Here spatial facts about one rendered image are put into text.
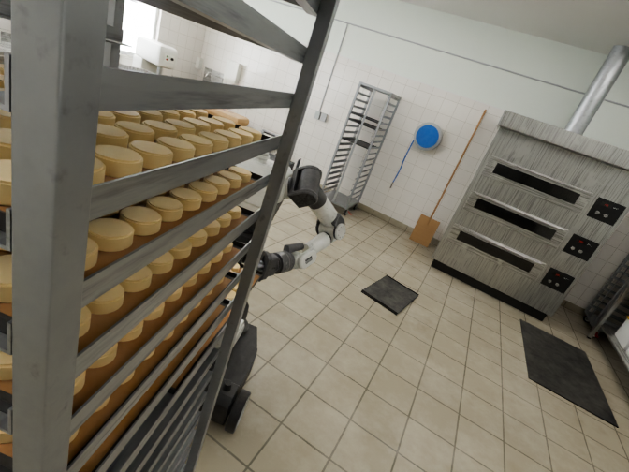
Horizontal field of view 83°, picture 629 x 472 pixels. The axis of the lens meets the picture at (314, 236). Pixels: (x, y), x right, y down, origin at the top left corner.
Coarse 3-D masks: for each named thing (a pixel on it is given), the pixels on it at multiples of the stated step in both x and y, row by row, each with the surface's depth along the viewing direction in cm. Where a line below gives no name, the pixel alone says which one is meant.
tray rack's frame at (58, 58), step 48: (48, 0) 17; (96, 0) 19; (48, 48) 18; (96, 48) 20; (48, 96) 19; (96, 96) 21; (48, 144) 20; (48, 192) 21; (48, 240) 22; (48, 288) 24; (48, 336) 25; (48, 384) 27; (48, 432) 29
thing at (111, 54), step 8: (112, 0) 75; (120, 0) 76; (112, 8) 76; (120, 8) 77; (112, 16) 76; (120, 16) 78; (112, 24) 77; (120, 24) 79; (112, 48) 79; (120, 48) 81; (104, 56) 80; (112, 56) 80; (104, 64) 80; (112, 64) 81
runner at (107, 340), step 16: (240, 224) 74; (224, 240) 67; (208, 256) 61; (192, 272) 57; (160, 288) 48; (176, 288) 53; (144, 304) 45; (128, 320) 42; (112, 336) 40; (80, 352) 35; (96, 352) 38; (80, 368) 36; (0, 416) 31
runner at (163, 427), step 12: (216, 348) 106; (204, 372) 94; (192, 384) 92; (180, 396) 88; (180, 408) 84; (168, 420) 79; (156, 432) 79; (156, 444) 76; (144, 456) 71; (132, 468) 71
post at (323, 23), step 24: (336, 0) 68; (312, 48) 71; (312, 72) 73; (288, 120) 77; (288, 144) 79; (264, 216) 86; (264, 240) 89; (240, 288) 94; (240, 312) 96; (216, 360) 104; (216, 384) 107; (192, 456) 120
